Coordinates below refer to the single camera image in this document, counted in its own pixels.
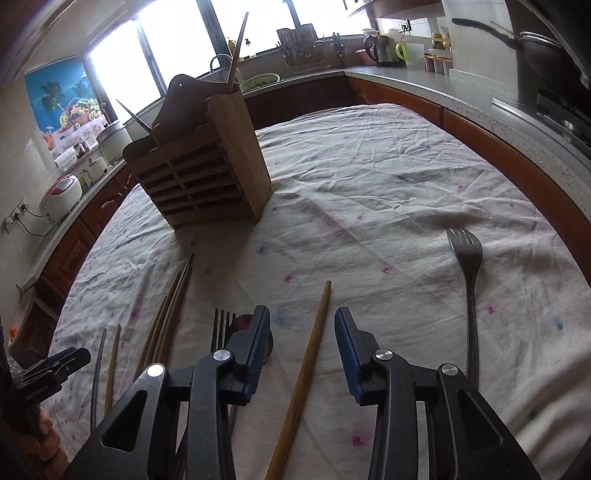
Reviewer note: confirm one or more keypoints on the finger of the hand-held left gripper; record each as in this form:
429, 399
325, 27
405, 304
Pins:
69, 361

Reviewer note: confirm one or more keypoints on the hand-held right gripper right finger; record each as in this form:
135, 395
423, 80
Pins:
347, 355

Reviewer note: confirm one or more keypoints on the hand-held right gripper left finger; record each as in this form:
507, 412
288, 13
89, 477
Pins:
261, 344

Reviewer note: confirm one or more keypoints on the spoon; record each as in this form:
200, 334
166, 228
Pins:
242, 319

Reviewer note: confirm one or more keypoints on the dark thin chopstick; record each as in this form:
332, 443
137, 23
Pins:
97, 383
134, 117

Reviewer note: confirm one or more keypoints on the metal fork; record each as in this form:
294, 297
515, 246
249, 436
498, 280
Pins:
221, 330
470, 300

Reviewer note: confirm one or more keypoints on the wooden chopstick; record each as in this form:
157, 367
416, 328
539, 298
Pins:
307, 369
168, 307
182, 295
113, 369
238, 50
154, 332

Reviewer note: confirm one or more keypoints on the wooden utensil holder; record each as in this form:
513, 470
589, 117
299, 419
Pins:
198, 180

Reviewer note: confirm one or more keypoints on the person's left hand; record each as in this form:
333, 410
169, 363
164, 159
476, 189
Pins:
51, 438

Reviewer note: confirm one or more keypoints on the white dotted tablecloth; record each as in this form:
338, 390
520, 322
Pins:
369, 207

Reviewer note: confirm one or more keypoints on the white and red rice cooker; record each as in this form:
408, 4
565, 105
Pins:
60, 196

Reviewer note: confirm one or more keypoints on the small white electric pot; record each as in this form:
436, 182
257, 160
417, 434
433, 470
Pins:
96, 170

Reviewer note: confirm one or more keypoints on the large white cooking pot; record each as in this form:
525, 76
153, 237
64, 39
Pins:
115, 138

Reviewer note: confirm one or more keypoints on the wooden lower cabinets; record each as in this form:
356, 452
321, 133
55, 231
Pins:
300, 99

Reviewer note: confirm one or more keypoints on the wooden cabinets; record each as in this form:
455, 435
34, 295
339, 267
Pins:
300, 99
397, 5

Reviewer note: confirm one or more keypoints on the green plastic colander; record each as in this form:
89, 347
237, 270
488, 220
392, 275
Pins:
261, 81

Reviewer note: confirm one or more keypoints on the metal sink faucet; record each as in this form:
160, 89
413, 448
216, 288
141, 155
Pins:
220, 56

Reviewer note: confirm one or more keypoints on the grey kitchen countertop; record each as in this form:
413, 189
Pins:
461, 87

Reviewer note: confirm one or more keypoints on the yellow dish soap bottle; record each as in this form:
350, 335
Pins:
232, 47

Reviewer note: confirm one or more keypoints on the dish drying rack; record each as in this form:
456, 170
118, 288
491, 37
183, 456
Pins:
300, 48

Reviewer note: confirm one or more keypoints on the pink plastic container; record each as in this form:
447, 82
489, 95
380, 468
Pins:
362, 56

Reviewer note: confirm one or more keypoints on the black scissors holder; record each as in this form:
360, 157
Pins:
338, 48

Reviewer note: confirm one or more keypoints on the steel electric kettle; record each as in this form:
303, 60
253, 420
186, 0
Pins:
378, 50

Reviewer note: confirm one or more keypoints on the green cup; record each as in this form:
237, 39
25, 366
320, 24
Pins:
401, 51

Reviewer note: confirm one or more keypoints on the kitchen window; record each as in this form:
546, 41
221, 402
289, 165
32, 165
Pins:
180, 41

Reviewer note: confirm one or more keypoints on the gas stove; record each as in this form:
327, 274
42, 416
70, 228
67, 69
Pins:
554, 120

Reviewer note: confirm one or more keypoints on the seasoning bottle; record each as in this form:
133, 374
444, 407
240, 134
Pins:
445, 40
436, 40

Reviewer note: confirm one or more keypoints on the wooden upper cabinets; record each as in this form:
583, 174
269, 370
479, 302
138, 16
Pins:
397, 5

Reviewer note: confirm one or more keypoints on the black wok with lid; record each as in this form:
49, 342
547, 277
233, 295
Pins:
535, 46

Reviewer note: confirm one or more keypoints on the wall socket with plug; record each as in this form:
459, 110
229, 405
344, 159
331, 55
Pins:
16, 213

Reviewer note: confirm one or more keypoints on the tropical fruit wall poster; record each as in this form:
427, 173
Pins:
55, 101

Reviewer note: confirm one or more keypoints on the white wall socket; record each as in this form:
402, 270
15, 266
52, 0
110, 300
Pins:
405, 25

